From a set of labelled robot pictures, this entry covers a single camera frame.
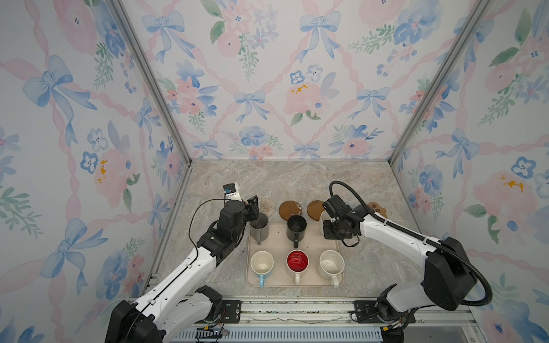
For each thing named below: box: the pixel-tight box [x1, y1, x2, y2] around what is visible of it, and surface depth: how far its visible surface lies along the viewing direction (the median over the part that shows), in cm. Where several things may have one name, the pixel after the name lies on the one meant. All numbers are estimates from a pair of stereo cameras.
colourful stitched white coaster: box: [258, 197, 276, 218], surface depth 103 cm
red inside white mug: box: [285, 249, 310, 286], surface depth 81 cm
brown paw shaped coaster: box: [367, 201, 389, 219], surface depth 102 cm
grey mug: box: [250, 212, 270, 246], surface depth 86 cm
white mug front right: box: [317, 249, 346, 288], surface depth 80 cm
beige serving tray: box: [245, 222, 345, 288], surface depth 83 cm
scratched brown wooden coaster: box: [278, 200, 303, 221], surface depth 103 cm
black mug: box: [286, 215, 308, 249], surface depth 90 cm
